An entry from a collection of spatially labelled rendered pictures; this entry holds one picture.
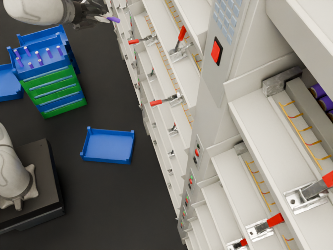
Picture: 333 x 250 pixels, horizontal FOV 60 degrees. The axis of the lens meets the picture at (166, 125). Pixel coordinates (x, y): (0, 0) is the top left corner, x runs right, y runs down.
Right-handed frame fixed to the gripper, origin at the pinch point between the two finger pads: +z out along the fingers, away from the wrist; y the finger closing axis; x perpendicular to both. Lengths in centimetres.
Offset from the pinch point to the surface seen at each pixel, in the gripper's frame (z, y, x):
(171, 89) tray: -18.7, 1.2, -45.9
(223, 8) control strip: -65, 31, -60
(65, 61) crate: 26, -43, 29
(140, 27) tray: -4.3, 7.2, -19.1
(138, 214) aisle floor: 23, -85, -57
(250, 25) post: -68, 31, -64
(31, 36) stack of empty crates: 46, -57, 77
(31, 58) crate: 22, -54, 48
